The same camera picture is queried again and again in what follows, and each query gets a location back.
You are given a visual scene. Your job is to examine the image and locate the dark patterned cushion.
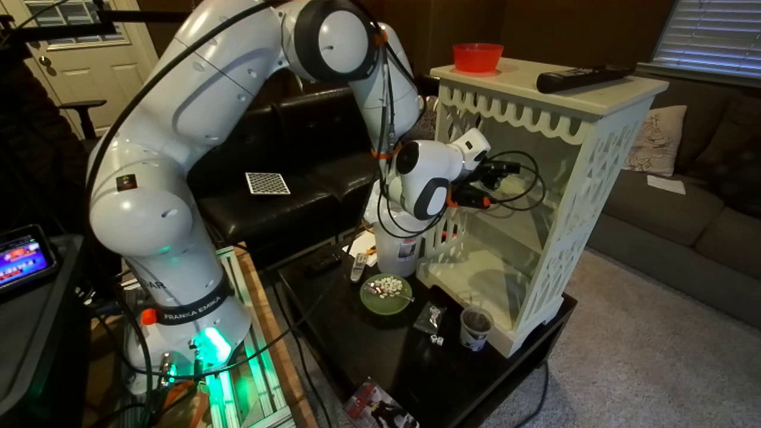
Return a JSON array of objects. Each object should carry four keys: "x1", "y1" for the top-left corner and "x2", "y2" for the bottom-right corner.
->
[{"x1": 695, "y1": 118, "x2": 761, "y2": 219}]

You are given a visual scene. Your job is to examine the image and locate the small grey packet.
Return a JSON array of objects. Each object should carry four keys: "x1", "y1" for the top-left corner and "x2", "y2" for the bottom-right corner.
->
[{"x1": 411, "y1": 301, "x2": 449, "y2": 338}]

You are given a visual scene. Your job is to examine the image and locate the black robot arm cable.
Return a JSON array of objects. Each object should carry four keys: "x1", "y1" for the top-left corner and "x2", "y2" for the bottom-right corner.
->
[{"x1": 82, "y1": 0, "x2": 551, "y2": 399}]

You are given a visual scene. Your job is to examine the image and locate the black remote control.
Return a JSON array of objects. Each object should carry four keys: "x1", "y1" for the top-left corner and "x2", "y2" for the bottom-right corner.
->
[{"x1": 535, "y1": 65, "x2": 637, "y2": 95}]

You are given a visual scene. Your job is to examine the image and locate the black floor cable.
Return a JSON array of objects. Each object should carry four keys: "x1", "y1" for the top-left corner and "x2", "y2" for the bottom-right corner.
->
[{"x1": 511, "y1": 359, "x2": 554, "y2": 428}]

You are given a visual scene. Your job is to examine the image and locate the glossy magazine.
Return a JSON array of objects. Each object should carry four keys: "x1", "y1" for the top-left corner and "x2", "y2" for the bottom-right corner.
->
[{"x1": 342, "y1": 377, "x2": 424, "y2": 428}]

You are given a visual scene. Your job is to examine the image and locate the black leather sofa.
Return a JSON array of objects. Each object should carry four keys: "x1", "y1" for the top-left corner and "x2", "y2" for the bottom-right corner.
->
[{"x1": 186, "y1": 72, "x2": 443, "y2": 275}]

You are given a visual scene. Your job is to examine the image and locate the green bowl with pieces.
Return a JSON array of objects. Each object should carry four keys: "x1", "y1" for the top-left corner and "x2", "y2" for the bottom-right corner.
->
[{"x1": 358, "y1": 272, "x2": 416, "y2": 319}]

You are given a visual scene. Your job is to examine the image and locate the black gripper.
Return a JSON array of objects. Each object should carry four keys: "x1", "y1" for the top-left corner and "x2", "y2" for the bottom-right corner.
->
[{"x1": 452, "y1": 157, "x2": 528, "y2": 203}]

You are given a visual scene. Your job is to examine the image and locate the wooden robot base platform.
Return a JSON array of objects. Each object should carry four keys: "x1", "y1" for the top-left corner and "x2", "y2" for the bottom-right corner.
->
[{"x1": 117, "y1": 241, "x2": 322, "y2": 428}]

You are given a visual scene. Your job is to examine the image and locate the patterned card box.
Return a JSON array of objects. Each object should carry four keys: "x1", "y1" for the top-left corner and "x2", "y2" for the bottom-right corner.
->
[{"x1": 243, "y1": 170, "x2": 296, "y2": 201}]

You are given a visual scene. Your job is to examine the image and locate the white paper sheet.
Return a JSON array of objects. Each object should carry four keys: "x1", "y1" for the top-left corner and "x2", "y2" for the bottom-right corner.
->
[{"x1": 644, "y1": 172, "x2": 691, "y2": 197}]

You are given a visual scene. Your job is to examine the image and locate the white panel door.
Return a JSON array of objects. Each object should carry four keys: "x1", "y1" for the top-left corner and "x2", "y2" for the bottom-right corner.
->
[{"x1": 6, "y1": 0, "x2": 161, "y2": 140}]

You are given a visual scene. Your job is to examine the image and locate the white fretwork cupboard shelf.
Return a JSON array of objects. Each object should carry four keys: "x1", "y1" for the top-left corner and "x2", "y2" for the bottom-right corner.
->
[{"x1": 413, "y1": 55, "x2": 673, "y2": 359}]

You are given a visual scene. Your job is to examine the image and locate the black low table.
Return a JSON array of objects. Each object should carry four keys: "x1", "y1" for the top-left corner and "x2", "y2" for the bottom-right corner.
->
[{"x1": 274, "y1": 235, "x2": 581, "y2": 428}]

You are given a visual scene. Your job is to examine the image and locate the white bag-lined bucket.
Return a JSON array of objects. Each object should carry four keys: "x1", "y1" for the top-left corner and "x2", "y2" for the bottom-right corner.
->
[{"x1": 361, "y1": 179, "x2": 431, "y2": 282}]

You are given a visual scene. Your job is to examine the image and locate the grey-green fabric sofa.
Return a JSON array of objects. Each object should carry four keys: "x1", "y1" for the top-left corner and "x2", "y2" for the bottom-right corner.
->
[{"x1": 588, "y1": 76, "x2": 761, "y2": 328}]

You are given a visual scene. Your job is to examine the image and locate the tablet with lit screen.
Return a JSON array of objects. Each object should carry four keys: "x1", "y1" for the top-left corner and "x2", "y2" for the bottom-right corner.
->
[{"x1": 0, "y1": 222, "x2": 63, "y2": 306}]

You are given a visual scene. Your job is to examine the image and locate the red plastic bowl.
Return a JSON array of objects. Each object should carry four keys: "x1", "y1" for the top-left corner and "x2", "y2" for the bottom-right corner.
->
[{"x1": 449, "y1": 42, "x2": 507, "y2": 76}]

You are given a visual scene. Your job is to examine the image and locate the beige square cushion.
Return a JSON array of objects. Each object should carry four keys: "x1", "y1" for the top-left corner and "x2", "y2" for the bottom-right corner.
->
[{"x1": 627, "y1": 102, "x2": 691, "y2": 182}]

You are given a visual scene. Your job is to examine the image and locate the grey window blinds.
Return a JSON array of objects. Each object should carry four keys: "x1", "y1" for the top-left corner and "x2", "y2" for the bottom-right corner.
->
[{"x1": 650, "y1": 0, "x2": 761, "y2": 83}]

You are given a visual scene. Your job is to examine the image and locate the dark patterned cup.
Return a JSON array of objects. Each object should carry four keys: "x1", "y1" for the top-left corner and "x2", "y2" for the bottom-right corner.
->
[{"x1": 456, "y1": 306, "x2": 498, "y2": 355}]

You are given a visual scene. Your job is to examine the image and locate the white crumpled paper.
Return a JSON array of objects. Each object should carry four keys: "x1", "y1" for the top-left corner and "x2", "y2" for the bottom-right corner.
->
[{"x1": 348, "y1": 232, "x2": 384, "y2": 282}]

